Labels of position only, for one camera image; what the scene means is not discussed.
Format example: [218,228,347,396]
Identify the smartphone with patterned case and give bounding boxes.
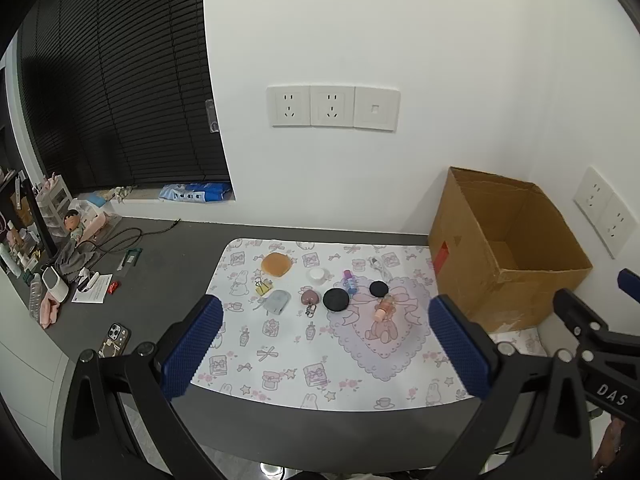
[97,322,132,358]

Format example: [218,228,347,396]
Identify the white pink printed mat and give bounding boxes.
[190,237,543,413]

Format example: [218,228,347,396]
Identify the large black round puff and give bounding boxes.
[322,287,351,312]

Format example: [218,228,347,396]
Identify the clear plastic bottle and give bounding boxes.
[27,272,43,321]

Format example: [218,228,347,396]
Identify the small doll figure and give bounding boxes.
[65,210,86,242]

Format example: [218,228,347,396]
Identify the white wall socket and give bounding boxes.
[573,166,615,223]
[310,85,355,128]
[266,85,311,127]
[597,192,638,260]

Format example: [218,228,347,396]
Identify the brown cardboard box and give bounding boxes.
[427,166,594,333]

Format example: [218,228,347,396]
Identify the small white appliance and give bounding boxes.
[41,266,71,303]

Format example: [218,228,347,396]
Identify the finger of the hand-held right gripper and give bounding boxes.
[617,267,640,306]
[552,288,612,343]

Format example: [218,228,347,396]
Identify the orange round puff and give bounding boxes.
[261,252,293,278]

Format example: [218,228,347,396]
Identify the blue white packet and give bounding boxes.
[159,181,233,203]

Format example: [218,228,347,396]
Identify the white wall data plate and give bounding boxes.
[354,86,401,133]

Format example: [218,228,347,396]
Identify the black shelf with cosmetics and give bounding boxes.
[0,170,56,286]

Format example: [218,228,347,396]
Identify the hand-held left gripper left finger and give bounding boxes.
[60,294,232,480]

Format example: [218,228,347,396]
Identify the black window blinds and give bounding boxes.
[17,0,232,193]

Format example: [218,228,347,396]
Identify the peach bottle keychain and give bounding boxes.
[374,296,398,323]

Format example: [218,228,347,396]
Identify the pile of pale trinkets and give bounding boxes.
[92,186,138,203]

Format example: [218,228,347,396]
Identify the black cable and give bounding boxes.
[75,219,181,261]

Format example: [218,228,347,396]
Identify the pink cloth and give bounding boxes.
[39,295,63,330]

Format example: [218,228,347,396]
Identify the grey cloth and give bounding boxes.
[54,245,98,281]

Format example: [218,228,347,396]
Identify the mauve heart keychain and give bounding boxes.
[299,287,321,317]

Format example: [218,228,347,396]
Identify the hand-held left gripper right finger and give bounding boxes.
[425,294,596,480]

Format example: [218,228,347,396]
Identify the white drawer organizer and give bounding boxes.
[35,175,73,233]

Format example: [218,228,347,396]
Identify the person's right forearm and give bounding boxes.
[592,417,628,478]

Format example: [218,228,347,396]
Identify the white paper sheet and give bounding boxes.
[71,272,113,305]

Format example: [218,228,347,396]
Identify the grey rounded case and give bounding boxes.
[262,289,292,317]

